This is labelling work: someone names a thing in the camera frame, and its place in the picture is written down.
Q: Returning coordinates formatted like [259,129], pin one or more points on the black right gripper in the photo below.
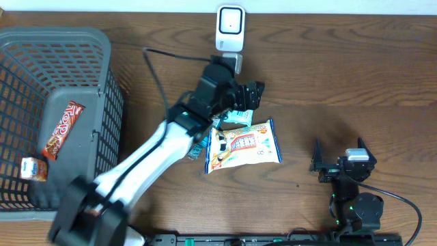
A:
[330,170]

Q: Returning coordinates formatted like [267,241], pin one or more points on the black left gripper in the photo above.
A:
[248,99]

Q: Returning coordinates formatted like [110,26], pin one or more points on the mint green wipes pack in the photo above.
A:
[239,117]

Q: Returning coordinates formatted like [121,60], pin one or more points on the yellow snack bag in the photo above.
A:
[248,145]

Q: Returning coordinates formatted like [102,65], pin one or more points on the teal mouthwash bottle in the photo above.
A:
[195,152]

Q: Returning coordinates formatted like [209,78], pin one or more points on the red chocolate bar wrapper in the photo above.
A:
[62,130]

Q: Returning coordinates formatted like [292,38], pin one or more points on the small orange carton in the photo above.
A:
[33,169]

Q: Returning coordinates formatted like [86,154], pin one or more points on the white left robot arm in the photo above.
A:
[97,212]

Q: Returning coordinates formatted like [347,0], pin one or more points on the white barcode scanner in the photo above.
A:
[230,24]

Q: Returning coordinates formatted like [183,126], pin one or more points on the grey plastic basket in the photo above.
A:
[43,69]

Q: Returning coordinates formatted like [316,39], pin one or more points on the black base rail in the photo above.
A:
[250,240]

